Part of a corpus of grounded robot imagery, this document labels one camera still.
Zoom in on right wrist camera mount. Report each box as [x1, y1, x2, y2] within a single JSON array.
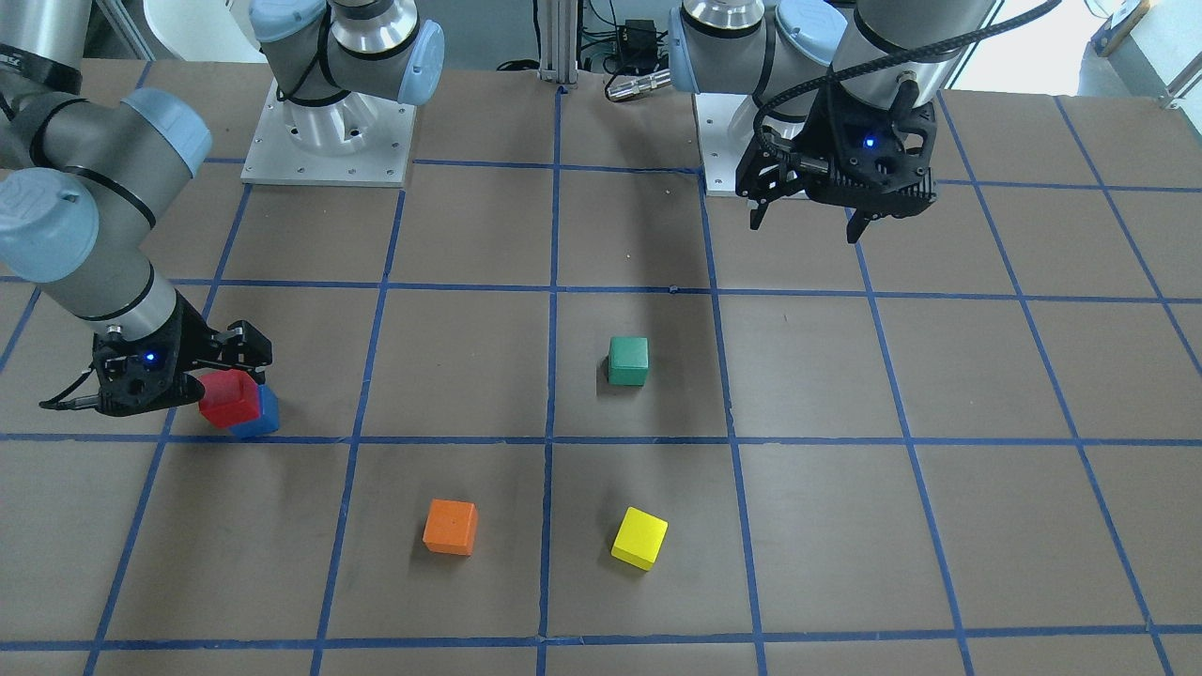
[[38, 319, 210, 419]]

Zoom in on orange wooden block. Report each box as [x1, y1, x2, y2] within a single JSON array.
[[422, 498, 478, 557]]

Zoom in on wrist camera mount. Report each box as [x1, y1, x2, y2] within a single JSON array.
[[793, 83, 938, 223], [38, 319, 210, 419]]

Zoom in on metal cylinder connector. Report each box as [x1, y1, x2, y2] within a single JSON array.
[[603, 69, 672, 103]]

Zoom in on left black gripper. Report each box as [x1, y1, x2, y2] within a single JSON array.
[[734, 94, 886, 245]]

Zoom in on yellow wooden block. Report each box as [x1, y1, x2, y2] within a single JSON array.
[[609, 506, 670, 573]]

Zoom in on blue wooden block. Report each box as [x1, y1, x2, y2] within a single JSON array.
[[227, 383, 280, 439]]

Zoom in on red wooden block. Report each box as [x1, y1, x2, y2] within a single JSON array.
[[198, 370, 261, 429]]

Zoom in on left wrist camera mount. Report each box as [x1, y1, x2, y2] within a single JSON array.
[[793, 83, 938, 223]]

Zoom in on aluminium frame post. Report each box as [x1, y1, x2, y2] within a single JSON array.
[[535, 0, 581, 91]]

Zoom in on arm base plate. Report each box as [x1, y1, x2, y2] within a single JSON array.
[[692, 93, 757, 198], [240, 85, 418, 189]]

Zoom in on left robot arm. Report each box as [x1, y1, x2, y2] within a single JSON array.
[[670, 1, 992, 243]]

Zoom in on green wooden block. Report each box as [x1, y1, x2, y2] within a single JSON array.
[[607, 336, 650, 389]]

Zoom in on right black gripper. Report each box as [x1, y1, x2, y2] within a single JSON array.
[[177, 306, 273, 385]]

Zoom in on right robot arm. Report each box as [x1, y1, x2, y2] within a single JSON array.
[[2, 1, 446, 399]]

